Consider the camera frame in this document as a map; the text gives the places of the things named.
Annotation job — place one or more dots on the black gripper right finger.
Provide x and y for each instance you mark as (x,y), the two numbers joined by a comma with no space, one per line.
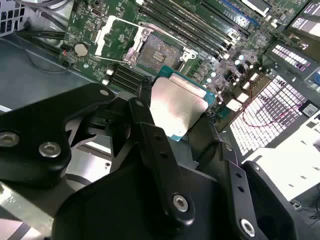
(240,195)

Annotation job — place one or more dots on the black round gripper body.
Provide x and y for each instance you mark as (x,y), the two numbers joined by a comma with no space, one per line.
(120,207)

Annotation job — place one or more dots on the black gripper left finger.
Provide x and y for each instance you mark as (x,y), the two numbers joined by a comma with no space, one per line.
(32,140)

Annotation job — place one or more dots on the silver topped CPU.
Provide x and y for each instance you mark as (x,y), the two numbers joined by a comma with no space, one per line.
(175,105)

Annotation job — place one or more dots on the metal socket cover frame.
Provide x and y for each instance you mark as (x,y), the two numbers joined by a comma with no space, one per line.
(102,37)

